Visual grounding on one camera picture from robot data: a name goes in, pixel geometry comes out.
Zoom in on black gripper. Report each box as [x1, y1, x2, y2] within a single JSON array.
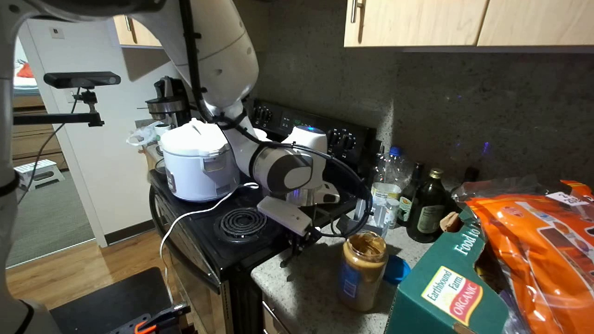
[[288, 204, 349, 260]]

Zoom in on peanut butter jar blue label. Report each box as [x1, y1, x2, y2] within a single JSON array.
[[336, 228, 390, 314]]

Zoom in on clear plastic bag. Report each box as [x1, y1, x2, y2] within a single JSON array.
[[355, 197, 399, 238]]

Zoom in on wooden lower cabinet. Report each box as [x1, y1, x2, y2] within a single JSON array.
[[260, 301, 292, 334]]

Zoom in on wooden cabinet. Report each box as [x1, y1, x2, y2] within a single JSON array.
[[342, 0, 594, 50], [110, 15, 164, 52], [260, 301, 292, 334]]

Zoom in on blue jar lid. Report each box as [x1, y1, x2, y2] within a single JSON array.
[[383, 254, 414, 288]]

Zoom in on black electric stove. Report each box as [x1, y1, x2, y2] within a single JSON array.
[[147, 98, 383, 334]]

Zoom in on clear bottle blue cap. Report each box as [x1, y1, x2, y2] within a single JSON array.
[[370, 145, 416, 230]]

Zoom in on small dark glass bottle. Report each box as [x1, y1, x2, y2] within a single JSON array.
[[398, 162, 425, 228]]

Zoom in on big dark olive oil bottle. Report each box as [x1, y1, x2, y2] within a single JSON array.
[[407, 167, 459, 245]]

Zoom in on white rice cooker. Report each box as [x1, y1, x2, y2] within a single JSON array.
[[158, 117, 243, 204]]

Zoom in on green cardboard box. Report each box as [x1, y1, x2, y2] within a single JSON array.
[[383, 206, 522, 334]]

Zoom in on orange black clamp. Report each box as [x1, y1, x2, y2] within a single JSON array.
[[132, 301, 193, 334]]

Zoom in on white plastic cup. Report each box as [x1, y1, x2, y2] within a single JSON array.
[[126, 121, 171, 154]]

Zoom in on black coffee grinder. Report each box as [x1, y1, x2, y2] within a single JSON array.
[[145, 74, 195, 128]]

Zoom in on black robot cart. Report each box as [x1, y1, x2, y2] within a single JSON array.
[[49, 265, 193, 334]]

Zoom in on orange plastic produce bag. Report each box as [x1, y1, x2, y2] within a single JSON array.
[[453, 176, 594, 334]]

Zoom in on wooden upper cabinet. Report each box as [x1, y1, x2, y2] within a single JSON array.
[[342, 0, 594, 50], [110, 15, 164, 52]]

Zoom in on white step stool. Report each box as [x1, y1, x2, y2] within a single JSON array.
[[15, 158, 65, 189]]

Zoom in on wooden dresser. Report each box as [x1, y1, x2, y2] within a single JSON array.
[[11, 91, 71, 182]]

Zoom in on orange background item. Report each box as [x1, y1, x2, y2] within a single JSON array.
[[15, 59, 37, 80]]

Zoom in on white power cord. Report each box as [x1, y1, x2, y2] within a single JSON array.
[[156, 180, 262, 258]]

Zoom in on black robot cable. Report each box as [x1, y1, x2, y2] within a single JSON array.
[[177, 0, 377, 239]]

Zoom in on black stereo camera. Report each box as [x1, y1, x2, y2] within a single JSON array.
[[43, 69, 123, 91]]

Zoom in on black camera stand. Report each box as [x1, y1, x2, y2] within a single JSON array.
[[11, 87, 106, 128]]

